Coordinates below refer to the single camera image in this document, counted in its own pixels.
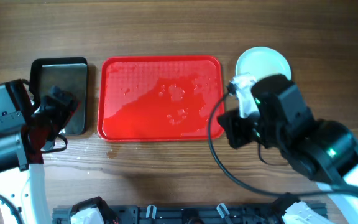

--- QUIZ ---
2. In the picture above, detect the black mounting rail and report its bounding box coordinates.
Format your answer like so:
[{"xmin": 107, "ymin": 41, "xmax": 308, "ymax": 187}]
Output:
[{"xmin": 52, "ymin": 202, "xmax": 328, "ymax": 224}]

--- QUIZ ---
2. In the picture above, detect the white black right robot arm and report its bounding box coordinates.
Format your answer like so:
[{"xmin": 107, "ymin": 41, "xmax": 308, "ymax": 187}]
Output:
[{"xmin": 217, "ymin": 74, "xmax": 358, "ymax": 223}]

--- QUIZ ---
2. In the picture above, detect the white plate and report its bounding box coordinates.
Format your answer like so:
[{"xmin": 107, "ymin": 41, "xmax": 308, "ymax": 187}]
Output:
[{"xmin": 235, "ymin": 47, "xmax": 292, "ymax": 80}]

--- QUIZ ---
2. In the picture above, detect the black water tray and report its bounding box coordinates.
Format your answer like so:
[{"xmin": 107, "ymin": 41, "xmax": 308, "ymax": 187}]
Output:
[{"xmin": 30, "ymin": 57, "xmax": 88, "ymax": 136}]

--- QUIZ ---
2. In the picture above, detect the red plastic tray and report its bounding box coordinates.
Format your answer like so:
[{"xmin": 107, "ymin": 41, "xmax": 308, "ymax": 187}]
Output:
[{"xmin": 97, "ymin": 55, "xmax": 223, "ymax": 142}]

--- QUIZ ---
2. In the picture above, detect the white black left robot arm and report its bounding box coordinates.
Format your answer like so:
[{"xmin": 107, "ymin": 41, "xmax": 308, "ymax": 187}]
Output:
[{"xmin": 0, "ymin": 80, "xmax": 78, "ymax": 223}]

